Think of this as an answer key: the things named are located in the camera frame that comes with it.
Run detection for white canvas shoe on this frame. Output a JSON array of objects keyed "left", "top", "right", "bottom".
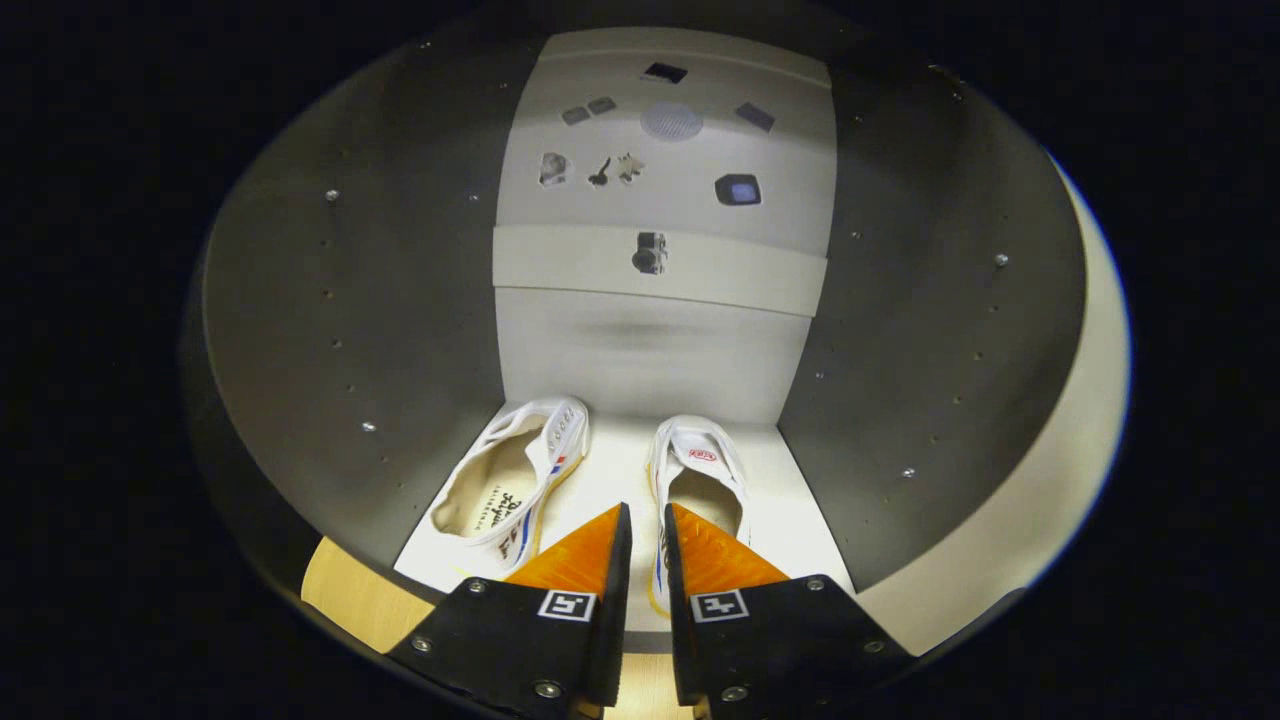
[
  {"left": 645, "top": 415, "right": 753, "bottom": 616},
  {"left": 428, "top": 397, "right": 591, "bottom": 579}
]

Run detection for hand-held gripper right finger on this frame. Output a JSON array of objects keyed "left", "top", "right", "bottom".
[{"left": 663, "top": 502, "right": 916, "bottom": 720}]

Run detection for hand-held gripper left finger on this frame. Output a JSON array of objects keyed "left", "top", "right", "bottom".
[{"left": 385, "top": 502, "right": 634, "bottom": 720}]

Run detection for dark grey shoe cabinet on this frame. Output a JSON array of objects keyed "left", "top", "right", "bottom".
[{"left": 185, "top": 20, "right": 1091, "bottom": 661}]

